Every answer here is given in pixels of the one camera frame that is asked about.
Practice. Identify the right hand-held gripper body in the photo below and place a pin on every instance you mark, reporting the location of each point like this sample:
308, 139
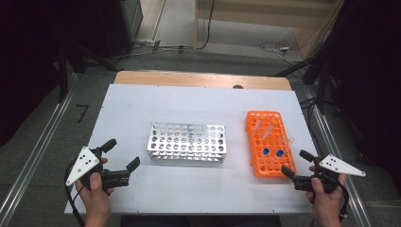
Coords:
339, 166

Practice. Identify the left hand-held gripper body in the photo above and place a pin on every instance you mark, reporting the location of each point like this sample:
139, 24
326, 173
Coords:
82, 162

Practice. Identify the orange plastic tube rack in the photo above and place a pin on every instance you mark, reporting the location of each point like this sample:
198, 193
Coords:
271, 164

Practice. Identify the blue capped test tube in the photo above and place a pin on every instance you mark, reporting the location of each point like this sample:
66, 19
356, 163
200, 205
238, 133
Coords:
266, 151
279, 153

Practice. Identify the clear test tube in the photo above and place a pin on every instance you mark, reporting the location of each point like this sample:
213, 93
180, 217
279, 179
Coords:
289, 140

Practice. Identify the silver metal tube rack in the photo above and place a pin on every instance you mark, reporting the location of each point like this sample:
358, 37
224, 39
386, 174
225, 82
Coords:
186, 142

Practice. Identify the person's right hand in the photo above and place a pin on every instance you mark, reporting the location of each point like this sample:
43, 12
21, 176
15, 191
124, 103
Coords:
326, 201

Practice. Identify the person's left hand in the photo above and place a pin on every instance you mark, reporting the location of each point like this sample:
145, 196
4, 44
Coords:
96, 198

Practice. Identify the black metal stand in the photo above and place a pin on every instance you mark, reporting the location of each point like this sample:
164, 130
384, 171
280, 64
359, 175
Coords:
321, 88
63, 78

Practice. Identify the white board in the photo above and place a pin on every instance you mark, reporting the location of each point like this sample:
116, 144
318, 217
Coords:
195, 104

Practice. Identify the dark round table grommet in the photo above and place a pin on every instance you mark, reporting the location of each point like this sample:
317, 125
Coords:
238, 86

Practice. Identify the wooden table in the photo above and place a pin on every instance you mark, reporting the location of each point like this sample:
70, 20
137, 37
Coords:
189, 78

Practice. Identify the dark cabinet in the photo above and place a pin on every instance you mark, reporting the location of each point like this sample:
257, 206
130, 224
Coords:
126, 25

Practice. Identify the aluminium floor rail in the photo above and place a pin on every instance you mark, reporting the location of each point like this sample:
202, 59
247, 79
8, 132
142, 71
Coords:
334, 151
34, 157

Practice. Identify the wooden wall panel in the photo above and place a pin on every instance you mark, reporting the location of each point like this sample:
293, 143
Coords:
252, 12

